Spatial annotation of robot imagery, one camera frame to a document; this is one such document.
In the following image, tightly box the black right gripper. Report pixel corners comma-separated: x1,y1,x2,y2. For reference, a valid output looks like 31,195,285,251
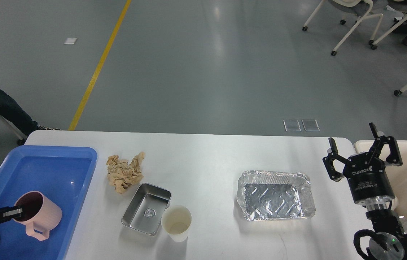
322,122,403,207

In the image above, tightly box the pink mug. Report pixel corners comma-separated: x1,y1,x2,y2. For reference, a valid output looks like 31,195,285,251
14,191,62,241

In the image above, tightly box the aluminium foil tray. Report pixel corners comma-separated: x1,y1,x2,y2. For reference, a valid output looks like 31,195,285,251
236,170,316,221

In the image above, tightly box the stainless steel tray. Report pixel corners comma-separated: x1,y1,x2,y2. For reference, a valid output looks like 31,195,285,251
121,183,172,236

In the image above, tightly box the white paper cup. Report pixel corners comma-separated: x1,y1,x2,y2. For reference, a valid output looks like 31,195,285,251
161,205,192,243

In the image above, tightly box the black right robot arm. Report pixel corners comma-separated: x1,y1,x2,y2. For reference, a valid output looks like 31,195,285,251
322,123,407,260

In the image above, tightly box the floor outlet plate right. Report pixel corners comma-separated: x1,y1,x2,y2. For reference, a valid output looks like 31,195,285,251
301,119,320,131

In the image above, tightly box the floor outlet plate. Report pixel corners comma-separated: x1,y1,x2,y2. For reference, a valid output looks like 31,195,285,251
283,120,301,132
301,119,320,131

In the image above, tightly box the blue plastic tray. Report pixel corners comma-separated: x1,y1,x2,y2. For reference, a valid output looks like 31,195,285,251
0,145,97,260

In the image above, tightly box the floor outlet plate left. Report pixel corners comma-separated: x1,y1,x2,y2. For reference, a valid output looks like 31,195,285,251
283,120,301,132

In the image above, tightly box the person in dark jeans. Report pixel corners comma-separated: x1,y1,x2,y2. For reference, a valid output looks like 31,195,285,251
0,89,60,136

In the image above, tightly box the crumpled brown paper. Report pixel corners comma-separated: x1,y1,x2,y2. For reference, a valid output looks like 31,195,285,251
106,152,145,194

